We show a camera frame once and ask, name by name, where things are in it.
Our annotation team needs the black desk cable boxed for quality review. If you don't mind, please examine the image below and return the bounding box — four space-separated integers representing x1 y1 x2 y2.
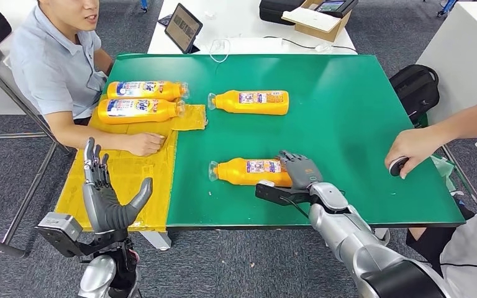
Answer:
263 35 358 54

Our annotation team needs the person's right hand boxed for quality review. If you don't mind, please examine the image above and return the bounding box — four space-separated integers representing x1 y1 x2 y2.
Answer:
123 132 166 157
384 128 431 180

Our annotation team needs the white flat sheet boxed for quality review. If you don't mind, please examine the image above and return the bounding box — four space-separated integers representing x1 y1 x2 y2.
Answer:
281 7 342 34

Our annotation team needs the person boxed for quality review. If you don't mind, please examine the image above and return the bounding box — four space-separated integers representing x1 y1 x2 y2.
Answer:
374 103 477 298
9 0 166 157

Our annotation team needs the thin black cable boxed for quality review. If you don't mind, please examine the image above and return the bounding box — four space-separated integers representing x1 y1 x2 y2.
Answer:
440 262 477 270

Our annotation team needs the black zip case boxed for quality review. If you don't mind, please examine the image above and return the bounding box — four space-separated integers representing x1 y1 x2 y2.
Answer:
259 0 305 26

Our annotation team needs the black tablet on stand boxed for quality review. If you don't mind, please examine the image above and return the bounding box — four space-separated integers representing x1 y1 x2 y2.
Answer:
163 3 204 55

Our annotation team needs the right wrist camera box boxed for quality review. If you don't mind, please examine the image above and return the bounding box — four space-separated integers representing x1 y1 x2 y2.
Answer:
255 179 311 207

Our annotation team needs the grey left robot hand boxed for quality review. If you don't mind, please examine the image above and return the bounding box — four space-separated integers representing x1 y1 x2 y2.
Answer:
82 137 153 233

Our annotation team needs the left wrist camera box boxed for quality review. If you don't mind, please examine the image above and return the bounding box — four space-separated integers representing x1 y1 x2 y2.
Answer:
35 212 99 258

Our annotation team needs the white looped cable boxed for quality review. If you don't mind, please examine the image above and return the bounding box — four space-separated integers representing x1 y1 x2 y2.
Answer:
208 37 231 64

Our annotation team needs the white black handheld controller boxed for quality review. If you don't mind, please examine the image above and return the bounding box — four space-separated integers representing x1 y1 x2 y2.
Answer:
388 156 410 178

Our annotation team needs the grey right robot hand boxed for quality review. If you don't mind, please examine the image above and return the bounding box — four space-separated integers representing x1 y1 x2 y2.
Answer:
277 150 324 191

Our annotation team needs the pale green plastic bag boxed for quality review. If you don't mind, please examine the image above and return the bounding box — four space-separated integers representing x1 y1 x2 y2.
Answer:
429 154 466 197

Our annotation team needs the large yellow taped cardboard mat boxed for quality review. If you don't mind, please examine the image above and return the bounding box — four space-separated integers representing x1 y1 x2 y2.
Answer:
54 95 181 233

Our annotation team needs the white desk with metal legs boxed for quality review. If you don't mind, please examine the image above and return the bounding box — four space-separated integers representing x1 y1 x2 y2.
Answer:
416 1 477 212

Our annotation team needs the brown cardboard box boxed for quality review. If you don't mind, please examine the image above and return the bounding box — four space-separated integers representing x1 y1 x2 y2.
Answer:
294 0 353 43

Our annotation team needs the orange detergent bottle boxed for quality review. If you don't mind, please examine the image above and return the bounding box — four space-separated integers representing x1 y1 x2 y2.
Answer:
207 90 289 116
208 157 295 188
97 98 186 125
106 81 190 102

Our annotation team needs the black backpack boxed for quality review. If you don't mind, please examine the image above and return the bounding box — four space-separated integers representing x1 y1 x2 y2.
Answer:
389 64 441 125

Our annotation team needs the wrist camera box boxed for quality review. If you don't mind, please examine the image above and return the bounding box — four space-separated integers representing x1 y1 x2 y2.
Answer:
35 212 99 258
255 179 311 207

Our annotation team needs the black screen device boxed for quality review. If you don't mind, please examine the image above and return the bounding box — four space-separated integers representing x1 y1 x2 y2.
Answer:
313 0 360 19

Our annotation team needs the white table foot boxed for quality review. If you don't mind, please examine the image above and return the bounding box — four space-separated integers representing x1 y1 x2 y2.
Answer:
139 231 172 251

